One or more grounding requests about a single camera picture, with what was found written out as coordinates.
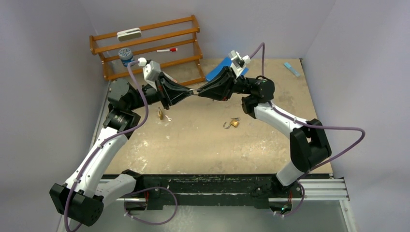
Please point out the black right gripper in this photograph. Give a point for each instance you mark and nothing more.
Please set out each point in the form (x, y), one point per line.
(227, 79)

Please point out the red capped marker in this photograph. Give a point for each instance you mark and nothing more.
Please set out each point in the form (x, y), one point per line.
(167, 50)

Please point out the orange tipped pen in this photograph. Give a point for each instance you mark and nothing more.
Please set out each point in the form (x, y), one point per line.
(172, 79)

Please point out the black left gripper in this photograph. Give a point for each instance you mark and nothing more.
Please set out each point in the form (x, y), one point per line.
(166, 88)

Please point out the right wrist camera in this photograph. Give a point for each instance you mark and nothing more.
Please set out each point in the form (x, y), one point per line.
(238, 63)

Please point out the large brass padlock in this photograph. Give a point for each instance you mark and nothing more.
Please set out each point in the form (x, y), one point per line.
(160, 113)

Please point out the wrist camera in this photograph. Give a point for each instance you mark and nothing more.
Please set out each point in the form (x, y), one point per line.
(238, 63)
(151, 72)

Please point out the blue white jar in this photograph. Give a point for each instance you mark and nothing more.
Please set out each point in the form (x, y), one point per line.
(126, 56)

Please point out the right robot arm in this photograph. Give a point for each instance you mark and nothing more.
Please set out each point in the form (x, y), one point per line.
(309, 145)

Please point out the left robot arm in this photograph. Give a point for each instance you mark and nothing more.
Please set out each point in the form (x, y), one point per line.
(82, 198)

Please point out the blue folder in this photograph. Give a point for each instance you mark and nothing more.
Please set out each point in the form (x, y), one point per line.
(225, 62)

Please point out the light blue marker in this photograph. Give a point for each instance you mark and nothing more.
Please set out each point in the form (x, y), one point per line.
(292, 69)

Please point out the white eraser block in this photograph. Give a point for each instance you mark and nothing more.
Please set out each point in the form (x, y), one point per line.
(129, 34)

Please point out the wooden tiered rack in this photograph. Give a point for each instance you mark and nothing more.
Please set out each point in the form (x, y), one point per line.
(174, 39)

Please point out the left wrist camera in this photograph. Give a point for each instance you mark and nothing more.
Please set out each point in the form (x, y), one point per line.
(151, 72)

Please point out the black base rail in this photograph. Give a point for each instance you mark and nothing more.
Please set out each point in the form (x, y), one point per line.
(261, 191)

